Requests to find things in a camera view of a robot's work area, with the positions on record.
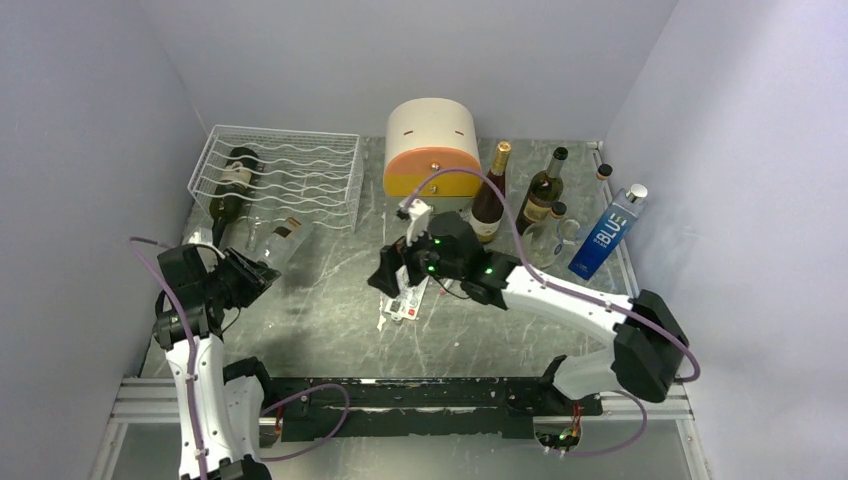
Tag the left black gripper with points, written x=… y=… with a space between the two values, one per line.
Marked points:
x=255 y=278

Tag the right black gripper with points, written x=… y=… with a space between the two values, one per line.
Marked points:
x=391 y=257

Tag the clear open-neck bottle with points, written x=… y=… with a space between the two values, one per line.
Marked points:
x=254 y=226

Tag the clear bottle black-gold label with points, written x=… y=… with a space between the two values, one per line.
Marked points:
x=286 y=237

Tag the dark red wine bottle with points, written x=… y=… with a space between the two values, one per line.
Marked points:
x=487 y=209

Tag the clear bottle cream label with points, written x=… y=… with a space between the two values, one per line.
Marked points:
x=542 y=242

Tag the dark green wine bottle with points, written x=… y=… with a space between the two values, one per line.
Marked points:
x=543 y=192

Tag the clear glass bottle black cap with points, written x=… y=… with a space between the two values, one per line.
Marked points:
x=585 y=207

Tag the blue clear square bottle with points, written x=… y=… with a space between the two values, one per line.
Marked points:
x=612 y=226

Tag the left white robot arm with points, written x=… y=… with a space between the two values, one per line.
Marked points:
x=218 y=404

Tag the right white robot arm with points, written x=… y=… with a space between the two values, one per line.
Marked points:
x=643 y=344

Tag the dark green lower-rack bottle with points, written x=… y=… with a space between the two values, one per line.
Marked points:
x=231 y=192

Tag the ruler set plastic package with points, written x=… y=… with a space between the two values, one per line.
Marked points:
x=406 y=305

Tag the white pink-tipped marker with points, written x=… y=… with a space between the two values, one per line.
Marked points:
x=445 y=286

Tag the cream drawer cabinet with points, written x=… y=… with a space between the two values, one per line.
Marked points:
x=425 y=136

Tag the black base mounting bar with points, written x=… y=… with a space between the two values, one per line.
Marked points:
x=310 y=408

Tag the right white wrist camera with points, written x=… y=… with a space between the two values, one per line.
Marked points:
x=417 y=213

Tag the white wire wine rack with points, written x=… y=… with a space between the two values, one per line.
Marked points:
x=313 y=176

